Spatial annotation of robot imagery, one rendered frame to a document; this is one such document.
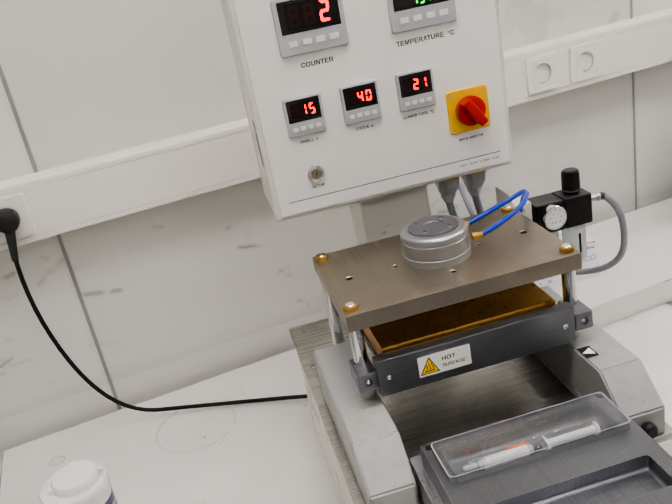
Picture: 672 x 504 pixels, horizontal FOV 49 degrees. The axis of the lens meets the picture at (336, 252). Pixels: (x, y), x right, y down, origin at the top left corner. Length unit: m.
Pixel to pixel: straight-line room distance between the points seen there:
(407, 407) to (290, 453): 0.32
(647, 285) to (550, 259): 0.64
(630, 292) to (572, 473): 0.75
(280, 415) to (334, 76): 0.62
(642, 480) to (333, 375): 0.36
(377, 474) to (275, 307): 0.73
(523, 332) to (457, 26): 0.38
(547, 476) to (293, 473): 0.53
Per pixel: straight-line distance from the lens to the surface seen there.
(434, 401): 0.94
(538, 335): 0.85
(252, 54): 0.91
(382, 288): 0.82
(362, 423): 0.80
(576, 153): 1.68
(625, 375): 0.86
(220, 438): 1.28
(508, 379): 0.96
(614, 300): 1.41
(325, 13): 0.91
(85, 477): 1.04
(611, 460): 0.74
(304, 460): 1.18
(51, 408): 1.47
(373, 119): 0.95
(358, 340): 0.80
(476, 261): 0.85
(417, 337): 0.82
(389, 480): 0.77
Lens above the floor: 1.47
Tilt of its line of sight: 23 degrees down
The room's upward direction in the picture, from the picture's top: 11 degrees counter-clockwise
